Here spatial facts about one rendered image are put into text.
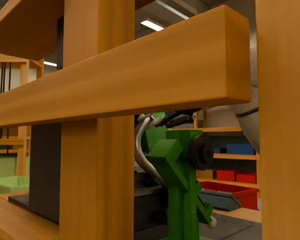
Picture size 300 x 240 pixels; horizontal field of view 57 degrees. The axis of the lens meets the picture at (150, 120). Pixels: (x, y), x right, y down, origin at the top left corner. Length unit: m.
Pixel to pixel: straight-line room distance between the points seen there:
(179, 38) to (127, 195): 0.34
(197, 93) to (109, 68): 0.16
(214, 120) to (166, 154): 6.56
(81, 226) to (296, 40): 0.46
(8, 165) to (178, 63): 3.27
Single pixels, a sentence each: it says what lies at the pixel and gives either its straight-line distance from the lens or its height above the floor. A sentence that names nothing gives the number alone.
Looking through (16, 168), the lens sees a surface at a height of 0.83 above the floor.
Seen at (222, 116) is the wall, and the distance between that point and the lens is 7.01.
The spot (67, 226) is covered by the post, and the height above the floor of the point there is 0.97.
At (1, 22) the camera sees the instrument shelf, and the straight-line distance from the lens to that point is 0.99.
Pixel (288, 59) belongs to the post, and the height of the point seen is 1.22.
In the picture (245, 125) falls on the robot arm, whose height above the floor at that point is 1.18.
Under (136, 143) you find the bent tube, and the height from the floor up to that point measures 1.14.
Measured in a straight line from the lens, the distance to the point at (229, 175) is 6.34.
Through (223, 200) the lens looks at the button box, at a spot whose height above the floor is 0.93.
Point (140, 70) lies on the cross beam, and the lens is 0.35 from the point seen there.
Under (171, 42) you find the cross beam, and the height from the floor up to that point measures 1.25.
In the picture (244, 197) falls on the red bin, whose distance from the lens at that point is 1.36.
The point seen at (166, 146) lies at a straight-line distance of 0.57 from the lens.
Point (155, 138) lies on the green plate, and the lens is 0.94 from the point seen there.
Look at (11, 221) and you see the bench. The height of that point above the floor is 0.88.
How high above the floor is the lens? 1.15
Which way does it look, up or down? 4 degrees up
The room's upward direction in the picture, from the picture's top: straight up
